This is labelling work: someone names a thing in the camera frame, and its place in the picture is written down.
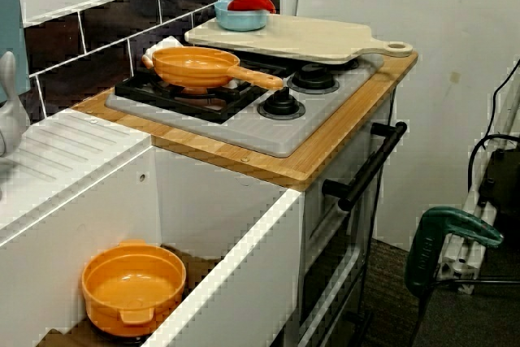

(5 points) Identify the pale wooden cutting board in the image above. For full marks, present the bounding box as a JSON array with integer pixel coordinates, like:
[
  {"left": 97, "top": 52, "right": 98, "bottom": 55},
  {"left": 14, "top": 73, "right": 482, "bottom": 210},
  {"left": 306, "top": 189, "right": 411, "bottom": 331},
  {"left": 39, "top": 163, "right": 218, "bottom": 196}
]
[{"left": 184, "top": 13, "right": 414, "bottom": 67}]

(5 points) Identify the black cable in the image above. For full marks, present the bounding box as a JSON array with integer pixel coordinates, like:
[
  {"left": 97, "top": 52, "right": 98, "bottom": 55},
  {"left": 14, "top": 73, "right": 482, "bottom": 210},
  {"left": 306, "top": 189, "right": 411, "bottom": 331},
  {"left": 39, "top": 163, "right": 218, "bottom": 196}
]
[{"left": 466, "top": 54, "right": 520, "bottom": 202}]

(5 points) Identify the red toy chili pepper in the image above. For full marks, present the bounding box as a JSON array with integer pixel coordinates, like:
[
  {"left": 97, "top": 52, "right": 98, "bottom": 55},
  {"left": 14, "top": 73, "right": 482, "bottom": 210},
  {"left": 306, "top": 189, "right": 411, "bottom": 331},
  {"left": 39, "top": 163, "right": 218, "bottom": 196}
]
[{"left": 227, "top": 0, "right": 277, "bottom": 15}]

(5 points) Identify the light blue plastic bowl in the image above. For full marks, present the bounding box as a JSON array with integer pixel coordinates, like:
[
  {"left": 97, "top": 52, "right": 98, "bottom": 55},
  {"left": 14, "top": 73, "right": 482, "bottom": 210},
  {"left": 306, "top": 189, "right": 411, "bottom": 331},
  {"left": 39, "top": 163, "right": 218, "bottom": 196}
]
[{"left": 214, "top": 0, "right": 270, "bottom": 33}]

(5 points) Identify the orange toy frying pan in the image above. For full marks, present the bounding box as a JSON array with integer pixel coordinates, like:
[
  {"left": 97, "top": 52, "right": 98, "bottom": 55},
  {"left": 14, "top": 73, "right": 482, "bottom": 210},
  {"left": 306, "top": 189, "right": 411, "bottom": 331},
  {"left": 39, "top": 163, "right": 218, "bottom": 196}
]
[{"left": 150, "top": 46, "right": 284, "bottom": 95}]

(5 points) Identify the white toy oven cabinet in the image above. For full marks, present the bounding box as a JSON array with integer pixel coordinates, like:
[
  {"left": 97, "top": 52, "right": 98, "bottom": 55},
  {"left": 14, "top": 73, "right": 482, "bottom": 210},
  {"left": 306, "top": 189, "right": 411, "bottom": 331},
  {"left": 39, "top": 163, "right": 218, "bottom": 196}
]
[{"left": 299, "top": 90, "right": 398, "bottom": 347}]

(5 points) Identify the orange toy pot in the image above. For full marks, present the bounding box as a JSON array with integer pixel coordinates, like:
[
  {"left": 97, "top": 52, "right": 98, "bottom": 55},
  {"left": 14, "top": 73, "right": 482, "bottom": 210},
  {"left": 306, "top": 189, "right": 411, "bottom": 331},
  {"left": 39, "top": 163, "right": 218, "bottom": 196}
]
[{"left": 80, "top": 239, "right": 188, "bottom": 337}]

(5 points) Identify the black clamp block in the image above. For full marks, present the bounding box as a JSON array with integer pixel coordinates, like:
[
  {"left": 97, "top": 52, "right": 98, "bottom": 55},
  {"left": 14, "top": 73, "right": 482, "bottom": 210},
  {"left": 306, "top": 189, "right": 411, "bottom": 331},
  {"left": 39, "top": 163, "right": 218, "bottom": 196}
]
[{"left": 478, "top": 147, "right": 520, "bottom": 219}]

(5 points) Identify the black stove knob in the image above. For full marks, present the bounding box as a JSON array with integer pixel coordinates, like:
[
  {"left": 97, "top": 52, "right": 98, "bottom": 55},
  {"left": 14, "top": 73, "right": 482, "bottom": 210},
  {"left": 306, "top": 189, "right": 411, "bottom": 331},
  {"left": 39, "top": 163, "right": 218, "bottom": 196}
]
[
  {"left": 257, "top": 89, "right": 306, "bottom": 121},
  {"left": 287, "top": 63, "right": 340, "bottom": 94}
]

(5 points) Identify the black burner grate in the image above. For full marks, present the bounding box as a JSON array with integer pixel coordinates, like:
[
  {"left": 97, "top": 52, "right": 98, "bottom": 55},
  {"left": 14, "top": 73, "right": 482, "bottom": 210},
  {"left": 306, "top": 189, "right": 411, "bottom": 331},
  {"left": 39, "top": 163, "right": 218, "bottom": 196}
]
[{"left": 115, "top": 58, "right": 290, "bottom": 125}]

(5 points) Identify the white toy sink unit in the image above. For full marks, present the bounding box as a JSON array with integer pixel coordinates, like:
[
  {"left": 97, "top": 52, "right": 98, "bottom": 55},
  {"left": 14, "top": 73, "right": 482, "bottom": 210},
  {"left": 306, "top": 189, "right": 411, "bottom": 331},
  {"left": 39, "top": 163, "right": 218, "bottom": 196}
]
[{"left": 0, "top": 109, "right": 306, "bottom": 347}]

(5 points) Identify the wooden countertop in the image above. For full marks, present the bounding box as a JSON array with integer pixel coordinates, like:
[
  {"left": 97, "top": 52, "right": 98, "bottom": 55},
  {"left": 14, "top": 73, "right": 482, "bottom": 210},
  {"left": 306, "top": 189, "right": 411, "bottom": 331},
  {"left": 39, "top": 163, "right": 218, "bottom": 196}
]
[{"left": 71, "top": 52, "right": 419, "bottom": 193}]

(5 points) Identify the green power drill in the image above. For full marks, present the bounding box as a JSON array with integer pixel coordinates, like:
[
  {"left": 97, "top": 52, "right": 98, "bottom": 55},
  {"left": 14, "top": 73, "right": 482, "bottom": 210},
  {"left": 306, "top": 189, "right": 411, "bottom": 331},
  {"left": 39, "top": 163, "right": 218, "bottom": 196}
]
[{"left": 405, "top": 206, "right": 505, "bottom": 298}]

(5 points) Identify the black oven door handle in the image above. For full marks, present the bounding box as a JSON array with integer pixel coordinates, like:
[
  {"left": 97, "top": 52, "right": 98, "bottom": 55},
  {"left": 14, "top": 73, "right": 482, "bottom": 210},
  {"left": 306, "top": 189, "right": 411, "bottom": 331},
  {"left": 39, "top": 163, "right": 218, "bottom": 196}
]
[{"left": 322, "top": 120, "right": 408, "bottom": 210}]

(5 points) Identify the aluminium frame rail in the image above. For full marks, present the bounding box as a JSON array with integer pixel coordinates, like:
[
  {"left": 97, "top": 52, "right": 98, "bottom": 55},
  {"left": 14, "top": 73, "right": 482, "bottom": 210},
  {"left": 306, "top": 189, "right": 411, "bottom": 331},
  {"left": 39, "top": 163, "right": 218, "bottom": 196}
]
[{"left": 438, "top": 78, "right": 520, "bottom": 295}]

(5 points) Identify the grey toy faucet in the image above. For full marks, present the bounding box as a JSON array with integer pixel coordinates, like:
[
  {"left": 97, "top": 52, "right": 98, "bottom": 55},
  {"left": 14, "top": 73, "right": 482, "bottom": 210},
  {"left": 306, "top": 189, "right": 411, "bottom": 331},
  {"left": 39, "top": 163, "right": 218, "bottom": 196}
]
[{"left": 0, "top": 50, "right": 32, "bottom": 198}]

